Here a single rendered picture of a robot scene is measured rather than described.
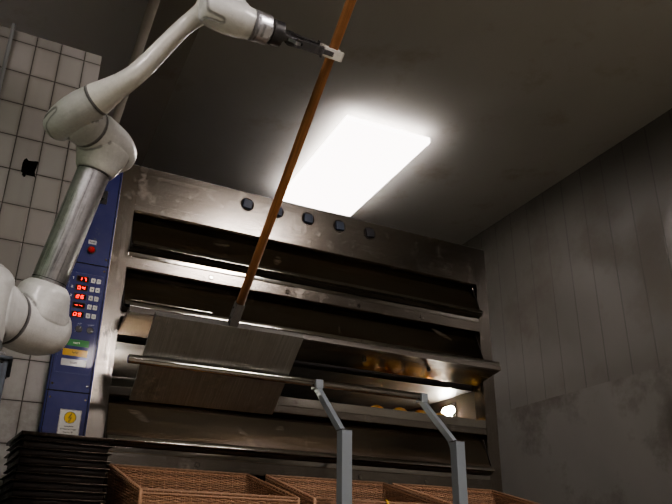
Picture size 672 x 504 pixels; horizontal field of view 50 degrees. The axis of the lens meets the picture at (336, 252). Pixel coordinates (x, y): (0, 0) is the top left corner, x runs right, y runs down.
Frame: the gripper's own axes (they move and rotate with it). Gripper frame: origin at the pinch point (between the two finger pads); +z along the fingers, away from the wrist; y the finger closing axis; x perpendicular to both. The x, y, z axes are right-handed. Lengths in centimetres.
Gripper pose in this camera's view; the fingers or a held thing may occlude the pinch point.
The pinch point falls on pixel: (331, 52)
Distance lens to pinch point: 229.9
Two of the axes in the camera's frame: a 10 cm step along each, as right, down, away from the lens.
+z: 8.9, 2.0, 4.2
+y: 2.9, 4.6, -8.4
